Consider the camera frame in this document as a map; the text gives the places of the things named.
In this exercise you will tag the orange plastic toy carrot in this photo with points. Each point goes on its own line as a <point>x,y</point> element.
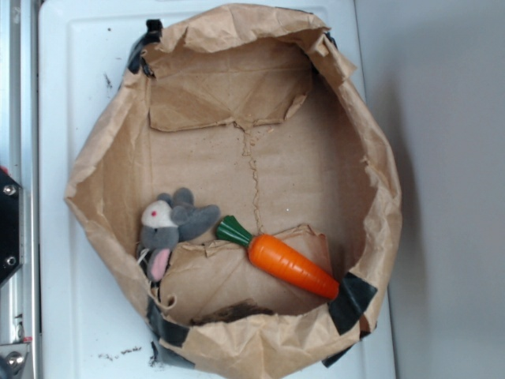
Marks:
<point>276,258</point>

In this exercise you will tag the brown paper bag tray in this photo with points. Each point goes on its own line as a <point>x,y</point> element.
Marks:
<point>254,109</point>

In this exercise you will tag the grey plush bunny toy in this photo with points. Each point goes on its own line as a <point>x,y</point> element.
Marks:
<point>167,221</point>

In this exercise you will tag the black mounting bracket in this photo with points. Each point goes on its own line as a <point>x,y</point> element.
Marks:
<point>10,218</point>

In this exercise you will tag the aluminium frame rail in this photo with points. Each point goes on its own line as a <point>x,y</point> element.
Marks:
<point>20,298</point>

